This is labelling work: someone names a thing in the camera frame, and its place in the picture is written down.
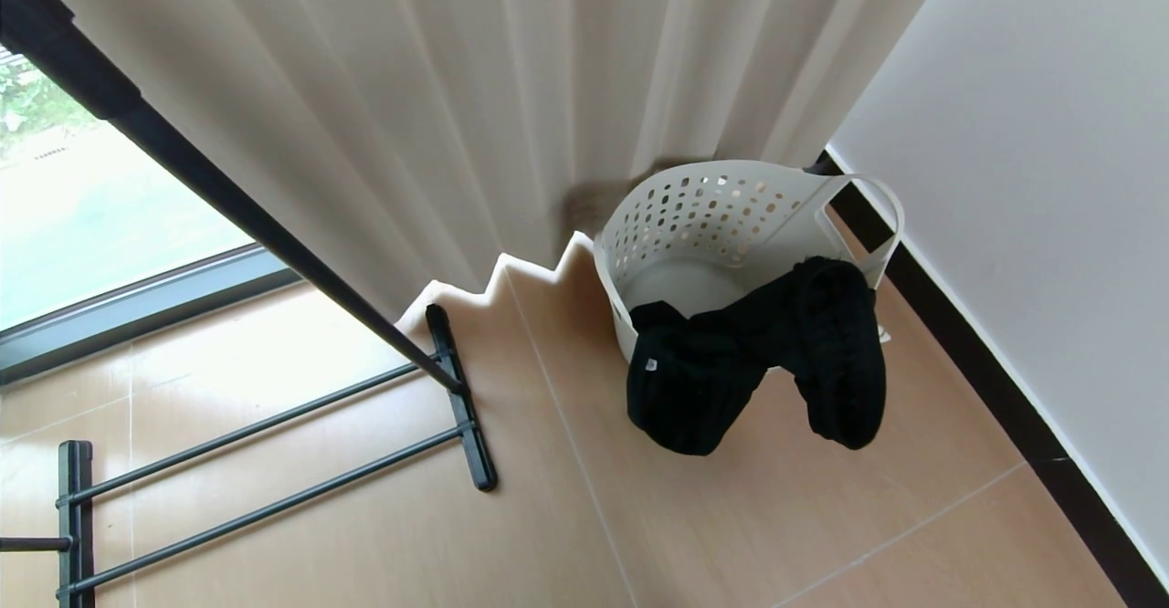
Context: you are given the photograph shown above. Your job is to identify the black shorts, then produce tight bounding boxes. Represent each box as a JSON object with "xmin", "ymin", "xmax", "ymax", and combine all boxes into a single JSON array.
[{"xmin": 731, "ymin": 257, "xmax": 888, "ymax": 451}]

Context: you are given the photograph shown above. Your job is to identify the white laundry basket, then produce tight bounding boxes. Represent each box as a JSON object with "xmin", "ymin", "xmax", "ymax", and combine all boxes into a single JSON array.
[{"xmin": 594, "ymin": 159, "xmax": 906, "ymax": 364}]

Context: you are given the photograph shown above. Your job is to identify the black clothes rack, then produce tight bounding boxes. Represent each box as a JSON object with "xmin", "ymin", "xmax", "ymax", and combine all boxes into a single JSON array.
[{"xmin": 0, "ymin": 0, "xmax": 499, "ymax": 608}]

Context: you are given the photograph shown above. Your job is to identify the black garment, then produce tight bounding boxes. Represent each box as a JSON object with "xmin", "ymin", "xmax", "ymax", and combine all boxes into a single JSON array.
[{"xmin": 627, "ymin": 300, "xmax": 777, "ymax": 456}]

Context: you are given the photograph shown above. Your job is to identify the beige curtain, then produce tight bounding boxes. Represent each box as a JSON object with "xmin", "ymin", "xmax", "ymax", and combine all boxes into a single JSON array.
[{"xmin": 14, "ymin": 0, "xmax": 958, "ymax": 326}]

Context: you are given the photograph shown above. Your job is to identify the window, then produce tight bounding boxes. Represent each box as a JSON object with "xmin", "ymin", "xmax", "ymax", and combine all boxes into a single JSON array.
[{"xmin": 0, "ymin": 42, "xmax": 302, "ymax": 388}]

